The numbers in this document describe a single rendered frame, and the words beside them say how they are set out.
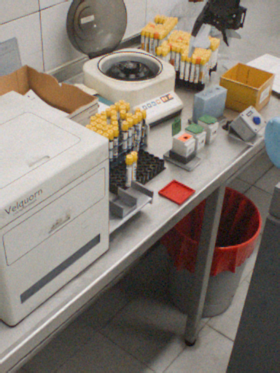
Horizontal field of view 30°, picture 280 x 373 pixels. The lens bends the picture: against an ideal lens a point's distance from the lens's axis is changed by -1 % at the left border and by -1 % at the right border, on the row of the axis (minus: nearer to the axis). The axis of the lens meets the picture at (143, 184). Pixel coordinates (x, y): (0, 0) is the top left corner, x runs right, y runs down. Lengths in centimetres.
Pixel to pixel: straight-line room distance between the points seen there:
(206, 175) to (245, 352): 59
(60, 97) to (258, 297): 78
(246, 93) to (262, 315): 66
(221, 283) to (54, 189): 119
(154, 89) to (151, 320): 97
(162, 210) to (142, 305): 96
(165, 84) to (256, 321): 74
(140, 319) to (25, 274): 121
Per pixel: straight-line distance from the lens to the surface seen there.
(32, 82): 161
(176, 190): 135
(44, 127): 103
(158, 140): 153
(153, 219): 127
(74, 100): 150
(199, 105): 157
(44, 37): 172
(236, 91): 168
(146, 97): 159
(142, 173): 136
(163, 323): 216
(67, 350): 209
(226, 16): 134
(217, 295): 208
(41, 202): 93
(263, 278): 146
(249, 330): 163
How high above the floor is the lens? 173
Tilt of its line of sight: 39 degrees down
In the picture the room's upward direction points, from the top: 3 degrees clockwise
